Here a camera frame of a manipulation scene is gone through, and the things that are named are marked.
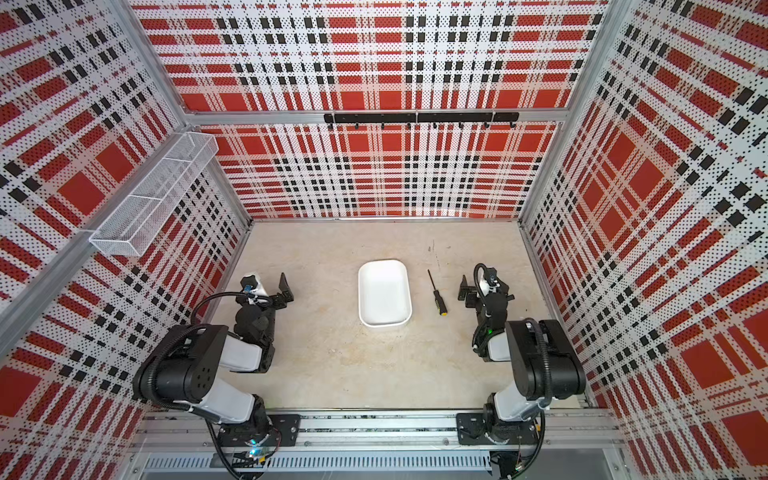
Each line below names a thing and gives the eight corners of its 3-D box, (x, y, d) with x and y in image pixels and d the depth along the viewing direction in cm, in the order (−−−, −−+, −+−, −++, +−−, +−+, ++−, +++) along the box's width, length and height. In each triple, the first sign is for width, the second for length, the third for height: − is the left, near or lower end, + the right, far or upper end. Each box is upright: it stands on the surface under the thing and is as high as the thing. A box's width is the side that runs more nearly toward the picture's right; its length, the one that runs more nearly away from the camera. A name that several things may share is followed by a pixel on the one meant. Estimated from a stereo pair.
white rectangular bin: (355, 333, 93) (352, 325, 88) (362, 269, 109) (360, 259, 104) (412, 333, 93) (412, 324, 88) (410, 269, 109) (411, 259, 104)
